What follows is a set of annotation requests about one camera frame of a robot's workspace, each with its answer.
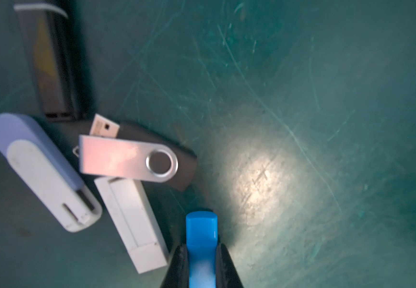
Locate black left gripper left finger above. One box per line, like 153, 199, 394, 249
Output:
160, 244, 189, 288

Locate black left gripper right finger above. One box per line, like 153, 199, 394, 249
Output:
215, 243, 244, 288

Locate lavender white usb drive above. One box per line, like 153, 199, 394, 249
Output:
0, 113, 102, 233

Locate black silver swivel usb drive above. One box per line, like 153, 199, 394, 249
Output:
72, 114, 198, 192

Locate black usb drive white stripe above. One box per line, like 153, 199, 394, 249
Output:
13, 1, 82, 122

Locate green table mat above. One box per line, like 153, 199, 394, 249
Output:
0, 0, 416, 288

